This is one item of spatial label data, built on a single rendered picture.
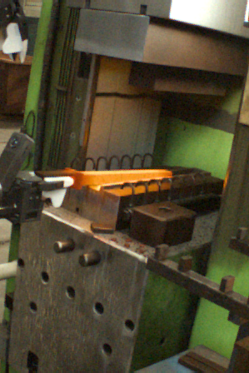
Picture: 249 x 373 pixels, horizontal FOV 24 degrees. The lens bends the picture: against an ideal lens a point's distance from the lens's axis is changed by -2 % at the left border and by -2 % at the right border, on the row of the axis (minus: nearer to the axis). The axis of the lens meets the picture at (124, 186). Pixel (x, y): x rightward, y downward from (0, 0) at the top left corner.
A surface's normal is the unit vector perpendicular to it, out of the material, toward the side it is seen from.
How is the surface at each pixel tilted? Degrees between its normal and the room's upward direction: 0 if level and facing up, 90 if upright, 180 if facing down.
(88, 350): 90
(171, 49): 90
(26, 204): 89
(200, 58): 90
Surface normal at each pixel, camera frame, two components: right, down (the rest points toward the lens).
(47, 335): -0.66, 0.08
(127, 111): 0.74, 0.28
